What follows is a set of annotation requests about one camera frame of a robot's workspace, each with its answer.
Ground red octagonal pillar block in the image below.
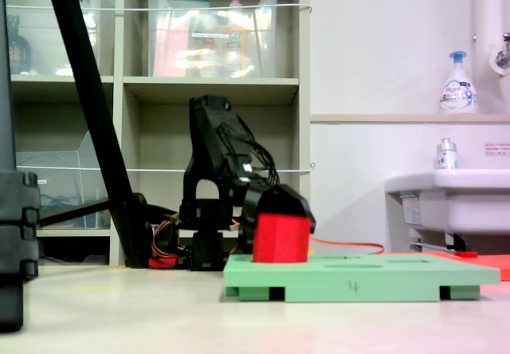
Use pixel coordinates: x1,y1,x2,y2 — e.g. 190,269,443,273
253,212,312,264

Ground beige shelf unit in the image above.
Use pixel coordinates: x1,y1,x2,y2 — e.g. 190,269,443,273
0,0,312,267

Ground green shape sorter board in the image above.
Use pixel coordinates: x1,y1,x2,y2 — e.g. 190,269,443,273
222,253,501,303

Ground clear plastic bin with goods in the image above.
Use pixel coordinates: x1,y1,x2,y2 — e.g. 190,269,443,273
146,0,280,79

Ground small clear pump bottle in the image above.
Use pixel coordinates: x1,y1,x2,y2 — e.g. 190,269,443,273
435,137,459,171

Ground white sink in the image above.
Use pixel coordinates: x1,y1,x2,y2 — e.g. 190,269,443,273
384,168,510,235

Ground black tripod brace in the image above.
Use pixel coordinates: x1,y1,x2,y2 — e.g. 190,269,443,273
37,197,115,228

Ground black tripod leg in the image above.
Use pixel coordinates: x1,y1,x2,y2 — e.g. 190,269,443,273
41,0,155,269

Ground white blue pump soap bottle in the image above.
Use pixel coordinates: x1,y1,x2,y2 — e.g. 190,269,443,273
439,50,479,115

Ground notched black stack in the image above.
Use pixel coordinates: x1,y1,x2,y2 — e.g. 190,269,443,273
0,170,41,333

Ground metal faucet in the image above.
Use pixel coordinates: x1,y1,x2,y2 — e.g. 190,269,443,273
488,32,510,77

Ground grey tripod leg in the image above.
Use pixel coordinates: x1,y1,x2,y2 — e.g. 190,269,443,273
0,0,18,174

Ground dark glass bottle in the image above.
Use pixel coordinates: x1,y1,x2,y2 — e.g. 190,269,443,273
6,14,33,76

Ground looped black gripper wires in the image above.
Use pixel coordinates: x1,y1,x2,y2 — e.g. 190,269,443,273
217,116,281,187

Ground orange wire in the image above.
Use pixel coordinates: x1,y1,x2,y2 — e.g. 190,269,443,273
310,236,386,255

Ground red base mount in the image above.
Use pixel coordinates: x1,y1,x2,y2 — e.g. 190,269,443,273
149,254,179,269

